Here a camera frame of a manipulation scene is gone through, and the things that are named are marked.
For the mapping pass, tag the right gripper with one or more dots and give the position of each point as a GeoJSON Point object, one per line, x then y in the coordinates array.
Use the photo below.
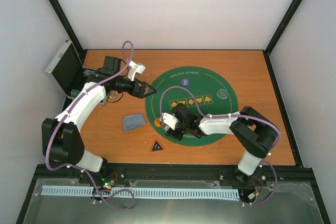
{"type": "Point", "coordinates": [169, 132]}

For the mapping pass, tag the blue big blind button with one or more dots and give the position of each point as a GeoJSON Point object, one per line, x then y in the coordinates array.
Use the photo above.
{"type": "Point", "coordinates": [185, 82]}

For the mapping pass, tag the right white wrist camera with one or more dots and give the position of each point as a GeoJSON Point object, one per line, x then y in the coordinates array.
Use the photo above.
{"type": "Point", "coordinates": [168, 121]}

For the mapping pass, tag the aluminium poker chip case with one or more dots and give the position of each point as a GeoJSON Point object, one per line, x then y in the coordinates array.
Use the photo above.
{"type": "Point", "coordinates": [66, 69]}

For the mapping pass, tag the black frame post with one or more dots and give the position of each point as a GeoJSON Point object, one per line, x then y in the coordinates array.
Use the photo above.
{"type": "Point", "coordinates": [66, 24]}
{"type": "Point", "coordinates": [289, 14]}

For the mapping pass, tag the blue playing card deck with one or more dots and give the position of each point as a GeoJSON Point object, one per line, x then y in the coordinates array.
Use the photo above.
{"type": "Point", "coordinates": [133, 121]}

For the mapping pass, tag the red black triangular all-in marker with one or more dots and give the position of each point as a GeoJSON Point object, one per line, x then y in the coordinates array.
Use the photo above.
{"type": "Point", "coordinates": [156, 146]}

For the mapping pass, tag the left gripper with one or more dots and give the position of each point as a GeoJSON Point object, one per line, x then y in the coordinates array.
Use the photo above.
{"type": "Point", "coordinates": [140, 94]}

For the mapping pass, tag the left black frame post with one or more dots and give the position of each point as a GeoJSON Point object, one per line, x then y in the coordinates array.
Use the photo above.
{"type": "Point", "coordinates": [66, 24]}

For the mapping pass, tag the light blue cable duct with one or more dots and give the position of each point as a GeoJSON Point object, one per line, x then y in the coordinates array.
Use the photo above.
{"type": "Point", "coordinates": [146, 193]}

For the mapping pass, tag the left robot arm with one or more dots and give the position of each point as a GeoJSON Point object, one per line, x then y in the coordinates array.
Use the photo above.
{"type": "Point", "coordinates": [61, 137]}

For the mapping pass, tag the poker chip stack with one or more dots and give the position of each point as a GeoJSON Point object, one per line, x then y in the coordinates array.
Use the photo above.
{"type": "Point", "coordinates": [74, 93]}
{"type": "Point", "coordinates": [88, 72]}

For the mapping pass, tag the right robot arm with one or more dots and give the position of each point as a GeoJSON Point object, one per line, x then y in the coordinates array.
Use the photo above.
{"type": "Point", "coordinates": [255, 133]}

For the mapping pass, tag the near poker chip stack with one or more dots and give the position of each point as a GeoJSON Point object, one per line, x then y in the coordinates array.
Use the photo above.
{"type": "Point", "coordinates": [74, 93]}

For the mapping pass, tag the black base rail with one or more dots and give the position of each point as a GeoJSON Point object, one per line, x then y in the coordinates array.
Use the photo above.
{"type": "Point", "coordinates": [226, 175]}

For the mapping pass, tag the orange small blind button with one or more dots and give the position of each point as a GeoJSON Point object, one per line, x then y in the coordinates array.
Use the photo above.
{"type": "Point", "coordinates": [157, 122]}

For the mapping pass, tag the far poker chip stack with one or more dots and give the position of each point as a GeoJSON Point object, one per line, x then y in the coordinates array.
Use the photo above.
{"type": "Point", "coordinates": [88, 72]}

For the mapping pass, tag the right black frame post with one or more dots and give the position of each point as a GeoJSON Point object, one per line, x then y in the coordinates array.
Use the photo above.
{"type": "Point", "coordinates": [289, 14]}

